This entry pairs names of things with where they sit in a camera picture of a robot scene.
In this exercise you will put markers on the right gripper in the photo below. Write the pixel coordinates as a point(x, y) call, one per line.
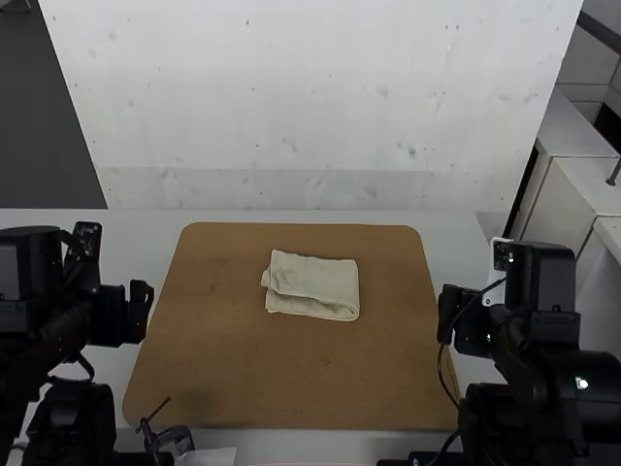
point(473, 325)

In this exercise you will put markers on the pale towel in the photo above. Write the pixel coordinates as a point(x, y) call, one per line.
point(310, 286)

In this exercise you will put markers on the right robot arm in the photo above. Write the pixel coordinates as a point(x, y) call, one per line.
point(543, 349)

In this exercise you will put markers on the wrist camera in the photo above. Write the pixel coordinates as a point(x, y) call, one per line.
point(87, 239)
point(502, 255)

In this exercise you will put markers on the white cabinet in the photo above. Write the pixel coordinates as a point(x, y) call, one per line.
point(567, 194)

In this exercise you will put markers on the black clamp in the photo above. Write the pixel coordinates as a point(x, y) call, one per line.
point(160, 437)

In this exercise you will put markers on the cork mat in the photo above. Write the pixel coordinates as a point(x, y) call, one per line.
point(291, 369)

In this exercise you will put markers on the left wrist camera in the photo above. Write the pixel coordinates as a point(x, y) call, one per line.
point(87, 239)

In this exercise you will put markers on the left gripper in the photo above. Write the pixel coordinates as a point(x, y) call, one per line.
point(109, 315)

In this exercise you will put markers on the white backdrop board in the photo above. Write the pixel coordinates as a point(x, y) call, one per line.
point(291, 97)

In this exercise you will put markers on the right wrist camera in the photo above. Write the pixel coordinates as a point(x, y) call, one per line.
point(502, 255)

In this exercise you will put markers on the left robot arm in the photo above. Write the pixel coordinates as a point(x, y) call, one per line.
point(34, 310)

